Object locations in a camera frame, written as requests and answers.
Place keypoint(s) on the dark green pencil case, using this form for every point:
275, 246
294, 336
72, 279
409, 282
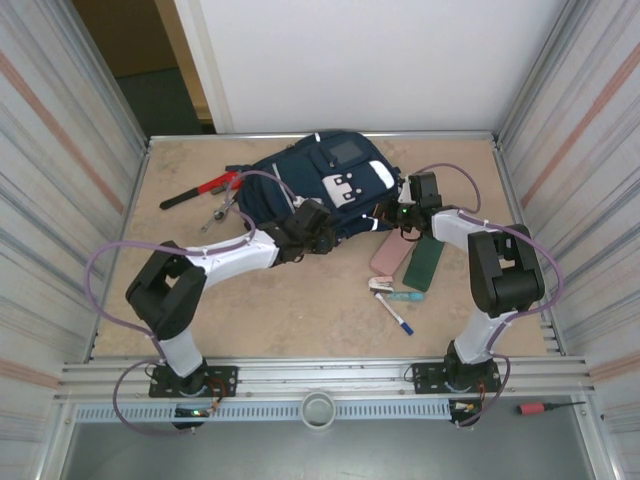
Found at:
422, 265

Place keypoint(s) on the white door frame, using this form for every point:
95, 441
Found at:
207, 75

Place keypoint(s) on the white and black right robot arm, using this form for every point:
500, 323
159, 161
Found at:
505, 270

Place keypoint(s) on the aluminium back table rail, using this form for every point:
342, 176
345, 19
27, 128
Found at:
475, 134

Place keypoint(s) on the navy blue backpack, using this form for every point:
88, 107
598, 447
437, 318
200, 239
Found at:
300, 175

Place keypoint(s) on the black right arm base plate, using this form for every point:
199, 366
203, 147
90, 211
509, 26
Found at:
422, 375

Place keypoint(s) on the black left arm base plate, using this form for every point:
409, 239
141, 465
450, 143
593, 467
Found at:
227, 375

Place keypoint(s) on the right controller circuit board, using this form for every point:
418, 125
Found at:
462, 406

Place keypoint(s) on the controller circuit board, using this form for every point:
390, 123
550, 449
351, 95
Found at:
192, 413
462, 406

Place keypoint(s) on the pink pencil case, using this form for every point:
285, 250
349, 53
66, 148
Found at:
390, 255

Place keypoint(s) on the white pen with blue cap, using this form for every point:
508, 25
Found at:
395, 315

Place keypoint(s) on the aluminium front mounting rail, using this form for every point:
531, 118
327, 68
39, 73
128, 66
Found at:
320, 375

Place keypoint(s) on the red pipe wrench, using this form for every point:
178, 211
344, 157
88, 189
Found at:
207, 187

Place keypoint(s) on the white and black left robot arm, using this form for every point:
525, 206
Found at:
235, 260

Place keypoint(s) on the grey round pipe fitting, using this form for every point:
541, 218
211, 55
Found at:
318, 415

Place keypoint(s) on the left controller circuit board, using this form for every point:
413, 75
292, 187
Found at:
192, 413

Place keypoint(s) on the small silver adjustable wrench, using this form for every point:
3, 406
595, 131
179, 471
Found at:
218, 215

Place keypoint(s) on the pink and white stapler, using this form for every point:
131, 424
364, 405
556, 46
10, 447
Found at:
381, 284

